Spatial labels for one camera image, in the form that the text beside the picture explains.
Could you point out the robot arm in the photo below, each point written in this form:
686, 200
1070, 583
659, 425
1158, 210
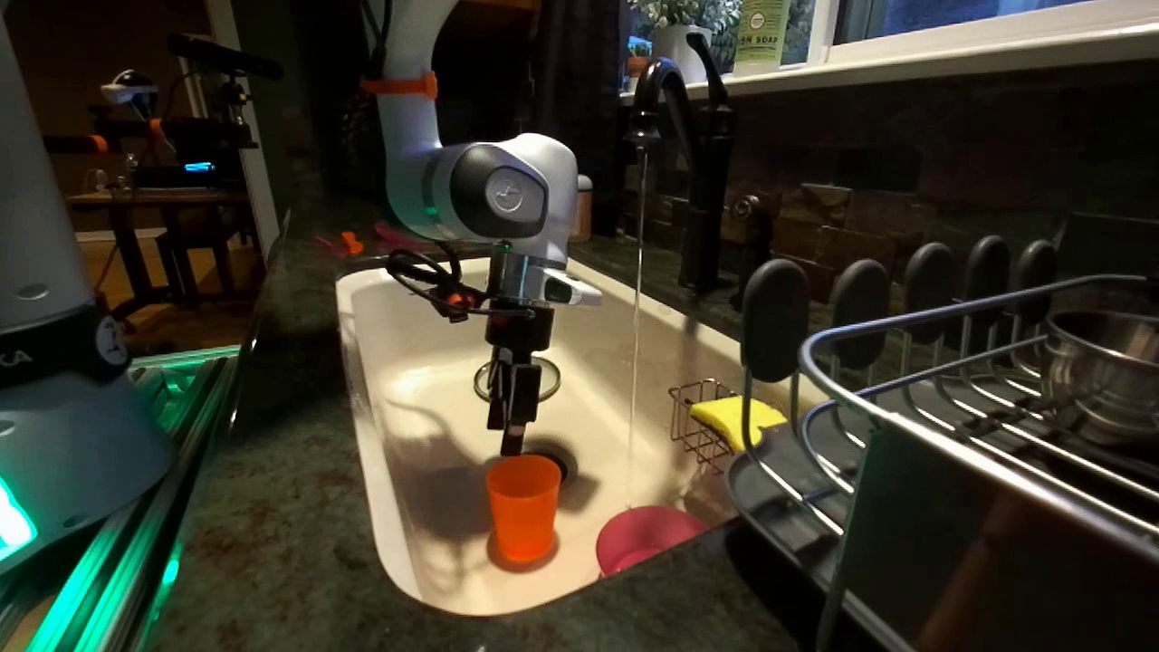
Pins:
430, 186

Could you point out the black side sprayer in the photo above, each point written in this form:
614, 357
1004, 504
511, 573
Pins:
750, 235

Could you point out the camera on mount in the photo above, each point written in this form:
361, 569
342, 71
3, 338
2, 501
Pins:
222, 59

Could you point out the black tap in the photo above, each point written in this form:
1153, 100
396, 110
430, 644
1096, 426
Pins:
706, 199

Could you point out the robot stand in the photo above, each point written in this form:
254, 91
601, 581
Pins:
172, 398

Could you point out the steel pot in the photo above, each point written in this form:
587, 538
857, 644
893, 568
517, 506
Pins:
1100, 376

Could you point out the pink plastic bowl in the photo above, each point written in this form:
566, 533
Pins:
643, 534

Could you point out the plant in white pot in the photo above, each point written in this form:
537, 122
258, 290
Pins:
675, 50

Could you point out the wooden table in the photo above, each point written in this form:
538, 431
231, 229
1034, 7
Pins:
154, 213

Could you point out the yellow sponge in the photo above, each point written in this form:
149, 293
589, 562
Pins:
735, 418

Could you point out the metal sink strainer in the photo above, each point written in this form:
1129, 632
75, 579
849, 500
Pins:
547, 380

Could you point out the orange plastic cup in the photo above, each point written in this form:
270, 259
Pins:
523, 512

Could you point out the metal dish rack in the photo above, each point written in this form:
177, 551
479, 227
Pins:
951, 426

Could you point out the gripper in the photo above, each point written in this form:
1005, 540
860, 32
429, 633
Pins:
521, 333

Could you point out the black tap lever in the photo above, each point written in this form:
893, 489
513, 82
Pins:
711, 68

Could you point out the green soap bottle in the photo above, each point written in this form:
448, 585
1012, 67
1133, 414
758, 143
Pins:
761, 36

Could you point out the black device with blue light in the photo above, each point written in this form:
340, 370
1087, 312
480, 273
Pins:
195, 149

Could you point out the window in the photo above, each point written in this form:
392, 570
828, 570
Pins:
951, 41

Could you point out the small orange plant pot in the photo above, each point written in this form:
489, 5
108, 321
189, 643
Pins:
638, 62

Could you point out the white sink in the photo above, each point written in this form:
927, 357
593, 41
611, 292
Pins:
426, 471

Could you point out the small canister with lid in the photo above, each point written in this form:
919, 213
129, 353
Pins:
582, 213

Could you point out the small orange object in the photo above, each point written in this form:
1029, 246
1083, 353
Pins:
351, 243

